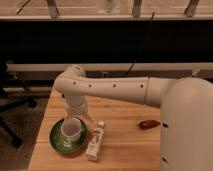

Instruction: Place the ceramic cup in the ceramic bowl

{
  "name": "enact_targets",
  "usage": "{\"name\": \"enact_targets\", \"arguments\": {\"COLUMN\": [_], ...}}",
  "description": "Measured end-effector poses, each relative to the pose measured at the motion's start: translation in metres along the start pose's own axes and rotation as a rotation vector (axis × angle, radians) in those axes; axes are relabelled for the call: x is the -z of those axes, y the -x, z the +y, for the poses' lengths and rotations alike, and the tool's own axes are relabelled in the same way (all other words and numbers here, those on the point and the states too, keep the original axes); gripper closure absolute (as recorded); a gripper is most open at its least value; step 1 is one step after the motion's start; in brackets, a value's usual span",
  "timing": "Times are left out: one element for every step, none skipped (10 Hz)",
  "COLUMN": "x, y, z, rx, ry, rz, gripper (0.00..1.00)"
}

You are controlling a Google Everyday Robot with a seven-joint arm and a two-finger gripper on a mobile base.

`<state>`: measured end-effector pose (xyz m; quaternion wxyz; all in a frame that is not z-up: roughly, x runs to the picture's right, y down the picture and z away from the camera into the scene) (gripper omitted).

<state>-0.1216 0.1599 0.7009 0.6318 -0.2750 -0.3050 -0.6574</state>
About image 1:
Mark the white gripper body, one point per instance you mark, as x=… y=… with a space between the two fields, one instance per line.
x=77 y=106

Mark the white ceramic cup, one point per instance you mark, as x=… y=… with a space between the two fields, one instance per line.
x=72 y=129

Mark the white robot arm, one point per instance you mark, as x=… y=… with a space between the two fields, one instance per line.
x=186 y=104

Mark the green ceramic bowl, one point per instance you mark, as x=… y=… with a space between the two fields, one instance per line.
x=59 y=142

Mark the small white bottle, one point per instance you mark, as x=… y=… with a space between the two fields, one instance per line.
x=95 y=143

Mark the dark red chili pepper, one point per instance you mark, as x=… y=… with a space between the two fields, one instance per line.
x=148 y=124

